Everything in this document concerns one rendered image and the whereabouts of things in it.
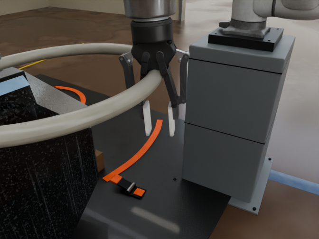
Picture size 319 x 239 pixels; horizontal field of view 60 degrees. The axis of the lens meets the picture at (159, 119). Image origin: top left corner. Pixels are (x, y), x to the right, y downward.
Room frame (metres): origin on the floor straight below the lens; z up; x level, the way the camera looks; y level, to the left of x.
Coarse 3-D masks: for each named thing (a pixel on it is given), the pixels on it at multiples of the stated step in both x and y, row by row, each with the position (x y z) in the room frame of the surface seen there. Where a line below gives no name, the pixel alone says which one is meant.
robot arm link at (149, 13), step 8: (128, 0) 0.48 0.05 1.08; (136, 0) 0.47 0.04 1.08; (144, 0) 0.46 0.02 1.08; (152, 0) 0.46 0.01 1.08; (160, 0) 0.47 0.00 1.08; (168, 0) 0.48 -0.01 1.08; (128, 8) 0.48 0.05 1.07; (136, 8) 0.47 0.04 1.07; (144, 8) 0.46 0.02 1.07; (152, 8) 0.46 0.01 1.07; (160, 8) 0.47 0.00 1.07; (168, 8) 0.47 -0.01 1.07; (128, 16) 0.48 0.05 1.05; (136, 16) 0.47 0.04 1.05; (144, 16) 0.46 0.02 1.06; (152, 16) 0.46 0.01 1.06; (160, 16) 0.47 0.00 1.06; (168, 16) 0.50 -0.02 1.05
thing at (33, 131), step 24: (48, 48) 0.75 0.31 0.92; (72, 48) 0.75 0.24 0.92; (96, 48) 0.74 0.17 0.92; (120, 48) 0.71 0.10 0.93; (120, 96) 0.38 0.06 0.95; (144, 96) 0.41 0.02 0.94; (48, 120) 0.32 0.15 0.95; (72, 120) 0.32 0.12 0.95; (96, 120) 0.34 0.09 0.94; (0, 144) 0.29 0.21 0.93; (24, 144) 0.30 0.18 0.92
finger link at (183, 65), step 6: (186, 54) 0.48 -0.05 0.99; (186, 60) 0.48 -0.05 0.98; (180, 66) 0.48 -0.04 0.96; (186, 66) 0.49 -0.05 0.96; (180, 72) 0.48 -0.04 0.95; (186, 72) 0.48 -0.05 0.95; (180, 78) 0.48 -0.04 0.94; (186, 78) 0.48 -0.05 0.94; (180, 84) 0.48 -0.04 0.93; (186, 84) 0.48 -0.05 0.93; (180, 90) 0.48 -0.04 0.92; (186, 90) 0.48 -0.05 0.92; (180, 96) 0.48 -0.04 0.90; (186, 96) 0.48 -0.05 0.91
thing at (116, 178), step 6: (114, 180) 1.12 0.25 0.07; (120, 180) 1.13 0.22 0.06; (126, 180) 1.14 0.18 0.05; (120, 186) 1.09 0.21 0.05; (126, 186) 1.10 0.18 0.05; (132, 186) 1.10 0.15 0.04; (126, 192) 1.07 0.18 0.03; (132, 192) 1.08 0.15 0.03; (138, 192) 1.07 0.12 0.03; (144, 192) 1.08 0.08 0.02; (138, 198) 1.04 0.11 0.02
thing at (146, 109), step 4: (144, 104) 0.49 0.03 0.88; (148, 104) 0.50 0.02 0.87; (144, 108) 0.49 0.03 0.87; (148, 108) 0.50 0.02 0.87; (144, 112) 0.49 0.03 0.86; (148, 112) 0.50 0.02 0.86; (144, 116) 0.48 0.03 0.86; (148, 116) 0.49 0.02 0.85; (144, 120) 0.49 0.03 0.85; (148, 120) 0.49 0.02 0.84; (148, 124) 0.49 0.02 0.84; (148, 128) 0.48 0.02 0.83; (148, 132) 0.48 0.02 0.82
